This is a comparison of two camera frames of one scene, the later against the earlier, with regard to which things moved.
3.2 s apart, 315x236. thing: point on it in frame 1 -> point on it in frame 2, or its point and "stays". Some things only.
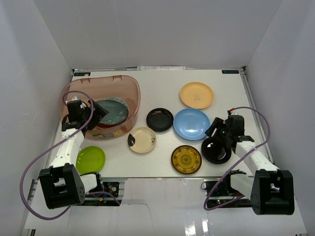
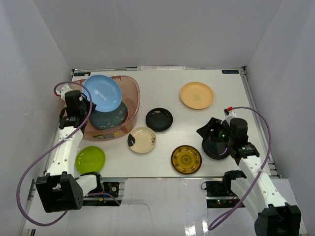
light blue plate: [191, 124] -> [106, 93]
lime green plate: [90, 159] stays
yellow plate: [197, 95] stays
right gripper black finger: [212, 130] stays
